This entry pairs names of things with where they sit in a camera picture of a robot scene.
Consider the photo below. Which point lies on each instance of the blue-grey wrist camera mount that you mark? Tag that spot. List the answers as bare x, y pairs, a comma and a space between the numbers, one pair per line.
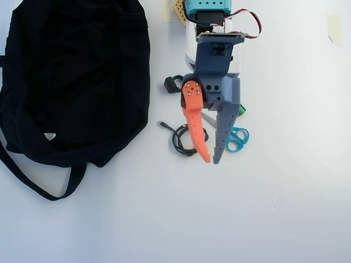
214, 64

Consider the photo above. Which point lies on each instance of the black marker with green end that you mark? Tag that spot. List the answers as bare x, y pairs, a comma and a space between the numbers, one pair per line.
242, 110

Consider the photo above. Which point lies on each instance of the black fabric bag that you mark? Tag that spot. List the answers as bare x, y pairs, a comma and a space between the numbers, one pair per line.
68, 82

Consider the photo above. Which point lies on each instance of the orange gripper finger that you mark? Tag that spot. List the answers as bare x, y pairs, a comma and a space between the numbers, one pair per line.
195, 117

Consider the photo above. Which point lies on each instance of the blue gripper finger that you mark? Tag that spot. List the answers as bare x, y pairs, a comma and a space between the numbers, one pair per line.
225, 128

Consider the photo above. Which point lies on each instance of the blue-grey gripper body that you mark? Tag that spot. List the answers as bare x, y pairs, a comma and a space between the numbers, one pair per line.
216, 94

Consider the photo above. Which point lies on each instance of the beige masking tape strip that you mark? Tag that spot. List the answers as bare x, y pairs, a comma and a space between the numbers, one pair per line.
167, 11
336, 30

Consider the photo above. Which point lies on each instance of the teal and white robot arm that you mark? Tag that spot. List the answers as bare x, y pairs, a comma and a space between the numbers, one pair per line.
208, 8

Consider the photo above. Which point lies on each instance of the yellow perforated plastic block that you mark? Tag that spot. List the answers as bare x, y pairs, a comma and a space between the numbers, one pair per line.
179, 12

